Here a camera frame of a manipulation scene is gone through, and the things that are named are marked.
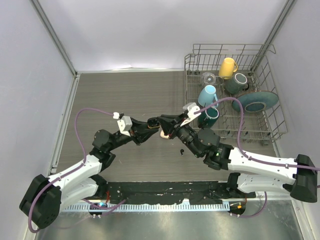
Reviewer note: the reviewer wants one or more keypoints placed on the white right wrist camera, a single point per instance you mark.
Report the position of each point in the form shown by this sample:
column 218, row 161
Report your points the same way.
column 191, row 109

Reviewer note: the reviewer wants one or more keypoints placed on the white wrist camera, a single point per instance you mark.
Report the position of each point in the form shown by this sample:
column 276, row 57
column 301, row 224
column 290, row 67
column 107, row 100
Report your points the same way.
column 124, row 123
column 191, row 109

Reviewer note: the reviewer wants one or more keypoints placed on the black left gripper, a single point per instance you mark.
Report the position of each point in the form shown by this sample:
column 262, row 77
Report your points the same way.
column 140, row 131

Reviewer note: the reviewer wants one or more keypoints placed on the aluminium frame rail left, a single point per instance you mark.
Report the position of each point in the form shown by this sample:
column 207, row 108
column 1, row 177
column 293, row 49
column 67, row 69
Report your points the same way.
column 65, row 116

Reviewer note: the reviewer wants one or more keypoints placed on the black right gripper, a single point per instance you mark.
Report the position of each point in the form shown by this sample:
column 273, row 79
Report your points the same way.
column 168, row 127

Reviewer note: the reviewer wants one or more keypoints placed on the white slotted cable duct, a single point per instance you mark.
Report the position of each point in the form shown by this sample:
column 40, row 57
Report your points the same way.
column 185, row 206

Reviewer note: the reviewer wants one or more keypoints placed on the blue ceramic plate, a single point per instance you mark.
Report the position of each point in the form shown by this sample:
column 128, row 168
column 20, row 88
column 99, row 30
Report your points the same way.
column 257, row 101

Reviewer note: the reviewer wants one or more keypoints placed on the dark teal mug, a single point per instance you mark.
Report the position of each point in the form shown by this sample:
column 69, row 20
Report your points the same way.
column 208, row 117

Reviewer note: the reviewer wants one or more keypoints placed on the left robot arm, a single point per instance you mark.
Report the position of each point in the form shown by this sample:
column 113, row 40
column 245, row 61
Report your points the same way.
column 46, row 197

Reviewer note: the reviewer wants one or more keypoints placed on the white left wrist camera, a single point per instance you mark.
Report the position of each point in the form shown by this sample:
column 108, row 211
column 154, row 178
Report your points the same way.
column 124, row 123

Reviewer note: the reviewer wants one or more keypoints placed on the metal wire dish rack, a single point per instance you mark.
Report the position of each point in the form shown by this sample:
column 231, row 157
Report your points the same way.
column 240, row 71

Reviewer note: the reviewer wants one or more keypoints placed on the clear glass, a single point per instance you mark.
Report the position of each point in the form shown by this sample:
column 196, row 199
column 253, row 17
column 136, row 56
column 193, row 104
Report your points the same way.
column 208, row 78

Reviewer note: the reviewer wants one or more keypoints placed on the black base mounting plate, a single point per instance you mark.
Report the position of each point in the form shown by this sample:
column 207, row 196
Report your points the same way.
column 168, row 192

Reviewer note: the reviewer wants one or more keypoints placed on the light blue mug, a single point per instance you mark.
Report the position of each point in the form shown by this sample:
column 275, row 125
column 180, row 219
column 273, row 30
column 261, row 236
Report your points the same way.
column 207, row 96

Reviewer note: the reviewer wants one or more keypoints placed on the dark grey-green mug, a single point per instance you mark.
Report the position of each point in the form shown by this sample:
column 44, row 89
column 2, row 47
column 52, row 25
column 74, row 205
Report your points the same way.
column 235, row 84

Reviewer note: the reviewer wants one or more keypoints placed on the cream earbud charging case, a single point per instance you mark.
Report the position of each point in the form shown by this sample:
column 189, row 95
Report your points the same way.
column 162, row 135

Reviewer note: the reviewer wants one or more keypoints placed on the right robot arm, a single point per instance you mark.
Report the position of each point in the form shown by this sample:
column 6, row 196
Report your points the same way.
column 254, row 172

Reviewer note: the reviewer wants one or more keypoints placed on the yellow mug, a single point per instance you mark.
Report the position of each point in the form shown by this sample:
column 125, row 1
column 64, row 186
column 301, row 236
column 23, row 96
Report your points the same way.
column 228, row 68

